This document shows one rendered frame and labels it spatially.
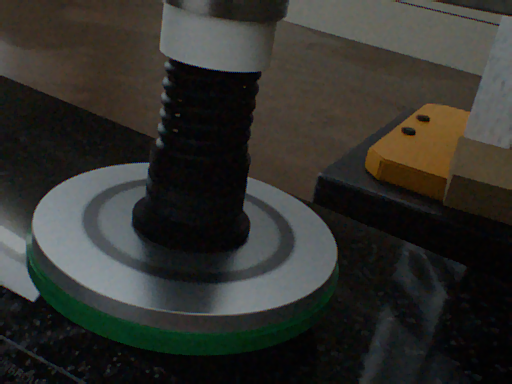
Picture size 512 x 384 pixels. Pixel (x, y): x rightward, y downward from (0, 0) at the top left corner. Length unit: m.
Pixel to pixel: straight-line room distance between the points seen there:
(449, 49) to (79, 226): 6.29
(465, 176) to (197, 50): 0.60
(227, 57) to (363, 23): 6.59
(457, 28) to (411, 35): 0.47
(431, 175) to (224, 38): 0.71
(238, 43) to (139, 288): 0.15
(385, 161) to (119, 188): 0.64
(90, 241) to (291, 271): 0.13
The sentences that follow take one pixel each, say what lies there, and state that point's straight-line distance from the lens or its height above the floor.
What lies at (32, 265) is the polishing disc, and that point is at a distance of 0.41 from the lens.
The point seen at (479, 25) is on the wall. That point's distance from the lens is 6.54.
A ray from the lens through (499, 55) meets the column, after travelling 1.22.
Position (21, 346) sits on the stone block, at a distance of 0.45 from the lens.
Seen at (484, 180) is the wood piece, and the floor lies 0.83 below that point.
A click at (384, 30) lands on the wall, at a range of 6.85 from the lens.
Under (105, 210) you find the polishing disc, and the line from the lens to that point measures 0.45.
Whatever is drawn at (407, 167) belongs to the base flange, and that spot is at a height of 0.78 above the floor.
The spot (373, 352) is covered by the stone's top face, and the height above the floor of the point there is 0.85.
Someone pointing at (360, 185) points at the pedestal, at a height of 0.74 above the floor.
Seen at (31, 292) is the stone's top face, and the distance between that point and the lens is 0.46.
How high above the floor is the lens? 1.12
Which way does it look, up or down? 24 degrees down
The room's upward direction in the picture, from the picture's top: 10 degrees clockwise
